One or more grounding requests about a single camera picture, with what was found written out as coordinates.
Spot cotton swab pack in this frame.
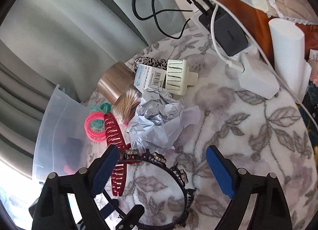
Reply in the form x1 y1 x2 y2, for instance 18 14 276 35
111 88 142 126

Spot cream hair claw clip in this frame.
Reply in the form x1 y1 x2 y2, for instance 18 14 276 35
165 60 198 96

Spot white ear drops box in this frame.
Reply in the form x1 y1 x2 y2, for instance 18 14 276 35
134 64 167 93

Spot clear plastic storage bin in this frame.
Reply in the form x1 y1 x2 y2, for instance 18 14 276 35
32 85 91 182

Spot white charger plug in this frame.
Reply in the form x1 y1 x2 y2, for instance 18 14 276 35
226 52 280 100

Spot crumpled white paper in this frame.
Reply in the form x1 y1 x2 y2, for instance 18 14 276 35
127 87 201 154

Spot pink hair ties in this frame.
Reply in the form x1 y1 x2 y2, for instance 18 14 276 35
84 111 108 143

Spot brown packing tape roll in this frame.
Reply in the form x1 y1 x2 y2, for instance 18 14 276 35
97 61 135 104

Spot floral fleece blanket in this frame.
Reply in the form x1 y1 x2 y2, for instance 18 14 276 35
81 24 316 230

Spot black clover headband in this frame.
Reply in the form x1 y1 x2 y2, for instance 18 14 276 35
102 149 195 229

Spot white paper roll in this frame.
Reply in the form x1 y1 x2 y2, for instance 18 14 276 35
269 18 311 103

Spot leopard print scrunchie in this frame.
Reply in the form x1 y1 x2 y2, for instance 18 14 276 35
134 57 168 72

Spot white cable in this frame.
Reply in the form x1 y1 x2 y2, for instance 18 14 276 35
203 0 315 131

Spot teal hair ties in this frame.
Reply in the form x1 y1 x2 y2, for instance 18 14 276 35
88 102 112 131

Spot red banana hair clip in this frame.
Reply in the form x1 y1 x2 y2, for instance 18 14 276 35
104 111 129 197

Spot grey green curtain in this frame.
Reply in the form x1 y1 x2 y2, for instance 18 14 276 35
1 0 184 178

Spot black power adapter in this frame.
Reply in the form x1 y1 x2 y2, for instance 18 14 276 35
194 7 248 60

